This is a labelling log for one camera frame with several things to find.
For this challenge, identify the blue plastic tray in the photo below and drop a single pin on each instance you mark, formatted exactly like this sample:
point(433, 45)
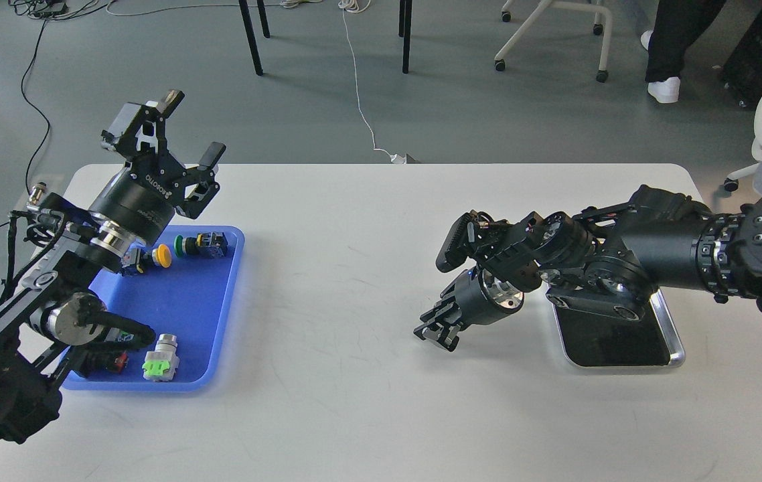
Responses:
point(191, 300)

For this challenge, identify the green silver push button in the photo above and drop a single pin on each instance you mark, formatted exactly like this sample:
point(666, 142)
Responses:
point(161, 364)

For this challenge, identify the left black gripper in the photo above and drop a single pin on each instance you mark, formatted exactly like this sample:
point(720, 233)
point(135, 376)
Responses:
point(152, 186)

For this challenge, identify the red emergency stop button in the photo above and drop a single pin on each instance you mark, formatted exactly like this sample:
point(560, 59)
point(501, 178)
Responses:
point(109, 361)

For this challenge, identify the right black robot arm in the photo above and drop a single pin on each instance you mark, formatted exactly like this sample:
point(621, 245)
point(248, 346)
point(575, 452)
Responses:
point(606, 263)

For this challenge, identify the yellow push button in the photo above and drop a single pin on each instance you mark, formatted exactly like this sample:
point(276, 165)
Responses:
point(139, 261)

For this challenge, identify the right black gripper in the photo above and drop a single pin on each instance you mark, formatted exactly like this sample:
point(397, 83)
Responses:
point(475, 297)

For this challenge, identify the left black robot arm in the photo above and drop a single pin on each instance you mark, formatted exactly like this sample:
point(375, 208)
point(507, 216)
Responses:
point(50, 319)

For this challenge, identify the person legs white shoes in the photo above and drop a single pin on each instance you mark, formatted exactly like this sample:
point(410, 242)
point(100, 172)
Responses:
point(678, 25)

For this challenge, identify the white chair base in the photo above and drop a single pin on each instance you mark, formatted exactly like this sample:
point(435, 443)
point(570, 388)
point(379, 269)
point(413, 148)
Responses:
point(530, 34)

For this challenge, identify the silver metal tray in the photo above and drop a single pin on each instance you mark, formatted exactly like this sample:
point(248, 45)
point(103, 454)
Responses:
point(597, 342)

